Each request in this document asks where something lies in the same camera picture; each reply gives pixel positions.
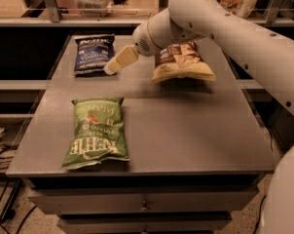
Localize grey table with drawers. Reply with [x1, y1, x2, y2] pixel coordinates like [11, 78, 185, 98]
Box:
[8, 39, 276, 234]

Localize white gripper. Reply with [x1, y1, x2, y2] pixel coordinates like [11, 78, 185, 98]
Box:
[104, 22, 155, 75]

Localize black cables on left floor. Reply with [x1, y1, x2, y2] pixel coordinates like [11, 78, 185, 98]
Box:
[0, 120, 38, 234]

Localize green jalapeno chip bag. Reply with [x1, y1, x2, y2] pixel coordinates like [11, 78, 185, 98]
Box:
[61, 97, 129, 170]

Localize metal shelf rack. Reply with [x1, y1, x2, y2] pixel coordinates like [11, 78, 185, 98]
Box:
[0, 0, 294, 26]

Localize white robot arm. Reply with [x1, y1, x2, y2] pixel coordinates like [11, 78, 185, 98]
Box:
[104, 0, 294, 234]

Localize clear plastic container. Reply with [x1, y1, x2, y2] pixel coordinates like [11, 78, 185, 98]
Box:
[74, 0, 112, 18]

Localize black box on left floor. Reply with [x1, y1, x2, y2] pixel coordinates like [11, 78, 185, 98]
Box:
[0, 121, 27, 149]

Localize black cable on right floor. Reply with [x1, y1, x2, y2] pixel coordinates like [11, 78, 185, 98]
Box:
[252, 194, 268, 234]

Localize blue chip bag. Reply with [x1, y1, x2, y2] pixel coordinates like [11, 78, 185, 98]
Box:
[74, 34, 115, 75]

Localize brown and cream chip bag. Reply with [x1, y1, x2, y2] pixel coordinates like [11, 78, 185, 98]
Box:
[152, 41, 216, 83]

